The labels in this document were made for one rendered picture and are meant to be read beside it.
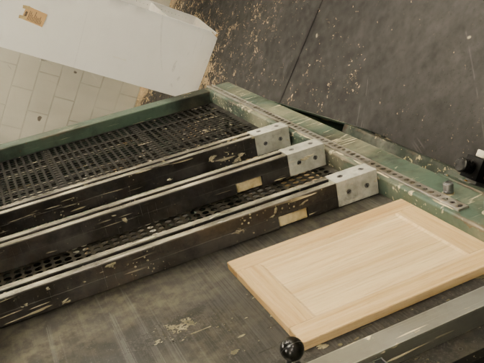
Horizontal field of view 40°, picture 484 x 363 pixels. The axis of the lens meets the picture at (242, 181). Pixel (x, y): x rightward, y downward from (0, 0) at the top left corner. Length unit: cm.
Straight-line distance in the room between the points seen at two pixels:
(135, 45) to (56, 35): 58
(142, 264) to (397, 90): 201
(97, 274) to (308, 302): 50
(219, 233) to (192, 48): 382
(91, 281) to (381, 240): 67
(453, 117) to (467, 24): 42
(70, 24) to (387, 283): 404
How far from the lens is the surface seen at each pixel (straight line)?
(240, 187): 195
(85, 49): 520
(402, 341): 122
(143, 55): 529
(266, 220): 169
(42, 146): 280
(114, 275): 160
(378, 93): 344
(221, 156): 216
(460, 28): 315
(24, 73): 667
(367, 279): 144
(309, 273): 148
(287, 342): 105
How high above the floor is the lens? 203
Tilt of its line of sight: 27 degrees down
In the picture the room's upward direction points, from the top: 77 degrees counter-clockwise
